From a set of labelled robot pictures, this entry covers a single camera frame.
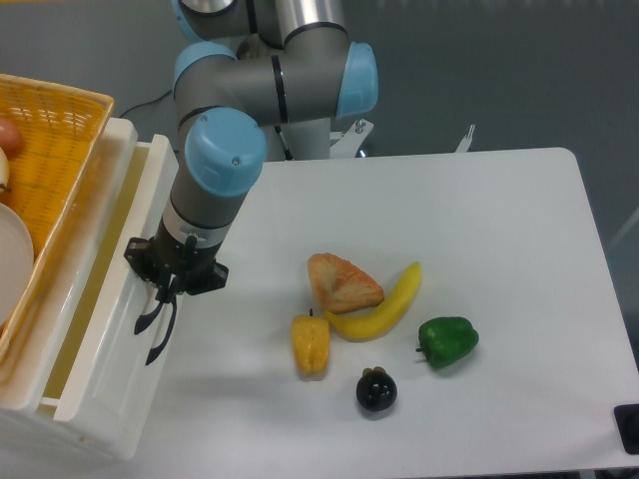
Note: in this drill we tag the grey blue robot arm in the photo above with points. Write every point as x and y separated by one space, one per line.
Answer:
250 65

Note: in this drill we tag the dark purple mangosteen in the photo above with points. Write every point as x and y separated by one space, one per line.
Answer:
376 390

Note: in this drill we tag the white drawer cabinet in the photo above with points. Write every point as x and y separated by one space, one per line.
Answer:
50 299

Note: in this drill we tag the yellow woven basket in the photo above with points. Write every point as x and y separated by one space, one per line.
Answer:
60 125

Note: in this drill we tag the black corner object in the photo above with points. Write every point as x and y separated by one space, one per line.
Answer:
627 420

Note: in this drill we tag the white drawer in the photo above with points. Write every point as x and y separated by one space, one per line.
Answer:
95 284

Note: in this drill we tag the pale pear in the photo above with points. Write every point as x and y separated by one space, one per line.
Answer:
4 171

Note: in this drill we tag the triangular pastry bread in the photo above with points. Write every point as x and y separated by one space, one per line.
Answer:
339 286

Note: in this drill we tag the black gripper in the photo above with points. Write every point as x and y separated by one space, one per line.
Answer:
164 261

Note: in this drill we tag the white frame bracket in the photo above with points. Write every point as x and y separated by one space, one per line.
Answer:
349 144

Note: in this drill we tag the yellow banana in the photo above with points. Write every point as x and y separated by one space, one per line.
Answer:
383 318

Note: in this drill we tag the green bell pepper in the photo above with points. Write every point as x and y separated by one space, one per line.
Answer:
445 340

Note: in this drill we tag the red apple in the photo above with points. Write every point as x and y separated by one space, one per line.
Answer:
11 140

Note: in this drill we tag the white plate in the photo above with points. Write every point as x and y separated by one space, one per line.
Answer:
17 259

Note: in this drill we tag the yellow bell pepper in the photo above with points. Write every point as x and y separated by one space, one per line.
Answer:
310 336

